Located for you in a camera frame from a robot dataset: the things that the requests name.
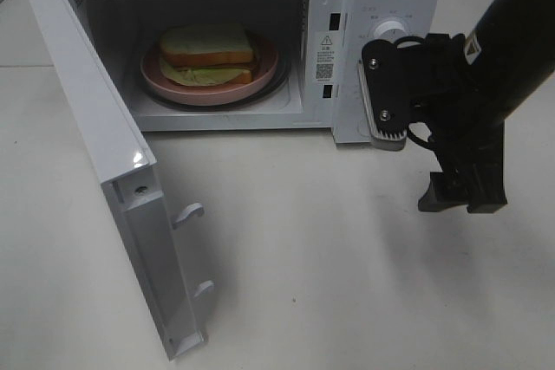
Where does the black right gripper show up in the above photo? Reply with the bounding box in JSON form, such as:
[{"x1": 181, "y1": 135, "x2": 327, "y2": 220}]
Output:
[{"x1": 407, "y1": 34, "x2": 507, "y2": 213}]

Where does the pink round plate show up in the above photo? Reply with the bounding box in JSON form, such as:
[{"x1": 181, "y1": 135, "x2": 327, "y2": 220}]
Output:
[{"x1": 140, "y1": 36, "x2": 279, "y2": 107}]

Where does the sandwich with lettuce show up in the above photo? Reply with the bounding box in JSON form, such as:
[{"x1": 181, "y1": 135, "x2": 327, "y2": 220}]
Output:
[{"x1": 159, "y1": 23, "x2": 258, "y2": 88}]

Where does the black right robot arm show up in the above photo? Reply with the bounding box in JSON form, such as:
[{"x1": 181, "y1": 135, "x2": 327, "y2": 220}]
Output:
[{"x1": 409, "y1": 0, "x2": 554, "y2": 213}]

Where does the upper white power knob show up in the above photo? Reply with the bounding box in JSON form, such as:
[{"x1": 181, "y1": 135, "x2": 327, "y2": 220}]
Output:
[{"x1": 373, "y1": 19, "x2": 409, "y2": 42}]

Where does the white microwave oven body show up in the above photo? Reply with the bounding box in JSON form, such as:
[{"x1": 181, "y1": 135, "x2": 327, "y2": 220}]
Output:
[{"x1": 75, "y1": 0, "x2": 437, "y2": 144}]

